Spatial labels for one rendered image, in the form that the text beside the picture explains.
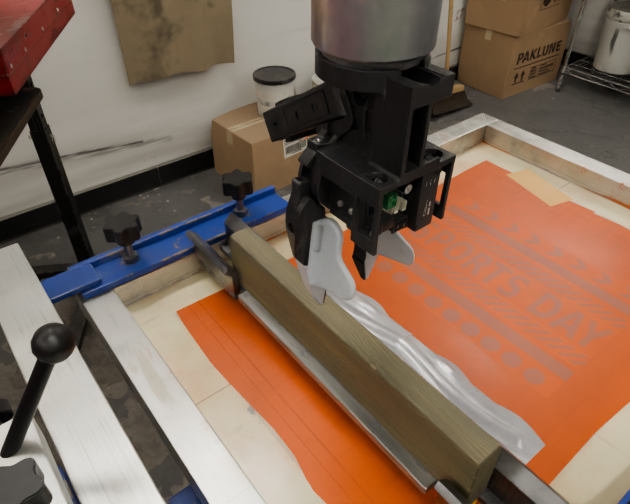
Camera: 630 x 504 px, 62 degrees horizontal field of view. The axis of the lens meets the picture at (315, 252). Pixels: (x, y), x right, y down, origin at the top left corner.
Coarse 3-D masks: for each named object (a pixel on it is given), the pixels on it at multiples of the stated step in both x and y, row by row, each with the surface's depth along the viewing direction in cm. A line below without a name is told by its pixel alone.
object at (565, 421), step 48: (576, 240) 77; (624, 240) 77; (432, 336) 62; (624, 336) 62; (480, 384) 57; (576, 384) 57; (624, 384) 57; (288, 432) 53; (336, 432) 53; (576, 432) 53; (336, 480) 49; (384, 480) 49
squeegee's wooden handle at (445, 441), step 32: (256, 256) 57; (256, 288) 60; (288, 288) 54; (288, 320) 56; (320, 320) 50; (352, 320) 50; (320, 352) 53; (352, 352) 48; (384, 352) 47; (352, 384) 50; (384, 384) 45; (416, 384) 44; (384, 416) 48; (416, 416) 43; (448, 416) 42; (416, 448) 45; (448, 448) 41; (480, 448) 40; (448, 480) 43; (480, 480) 41
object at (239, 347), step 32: (480, 192) 86; (512, 192) 86; (544, 224) 80; (576, 224) 80; (384, 288) 69; (192, 320) 64; (224, 320) 64; (256, 320) 64; (416, 320) 64; (224, 352) 60; (256, 352) 60; (256, 384) 57; (288, 384) 57; (288, 416) 54
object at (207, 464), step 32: (448, 128) 96; (480, 128) 97; (512, 128) 96; (544, 160) 91; (576, 160) 87; (608, 192) 84; (192, 256) 69; (224, 256) 72; (128, 288) 65; (160, 288) 68; (96, 320) 60; (128, 320) 60; (128, 352) 56; (128, 384) 57; (160, 384) 53; (160, 416) 50; (192, 416) 50; (192, 448) 47; (224, 448) 47; (192, 480) 46; (224, 480) 45
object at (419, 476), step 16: (256, 304) 61; (272, 320) 59; (288, 336) 57; (288, 352) 56; (304, 352) 55; (304, 368) 55; (320, 368) 54; (320, 384) 53; (336, 384) 52; (336, 400) 51; (352, 400) 51; (352, 416) 50; (368, 416) 49; (368, 432) 48; (384, 432) 48; (384, 448) 47; (400, 448) 47; (400, 464) 46; (416, 464) 46; (416, 480) 45; (432, 480) 45
